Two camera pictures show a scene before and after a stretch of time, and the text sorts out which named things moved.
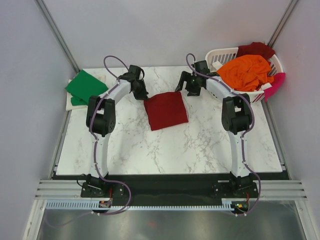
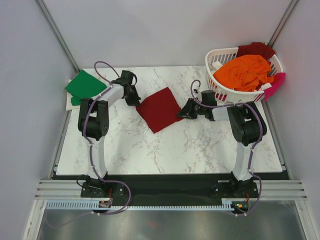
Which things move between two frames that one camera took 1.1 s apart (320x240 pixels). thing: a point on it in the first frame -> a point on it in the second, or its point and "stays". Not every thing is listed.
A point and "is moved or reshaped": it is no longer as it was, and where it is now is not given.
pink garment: (278, 79) stays
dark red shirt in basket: (256, 48) stays
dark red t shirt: (166, 109) is moved or reshaped
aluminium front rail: (267, 189) stays
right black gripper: (186, 76) -> (187, 111)
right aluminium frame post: (282, 23) stays
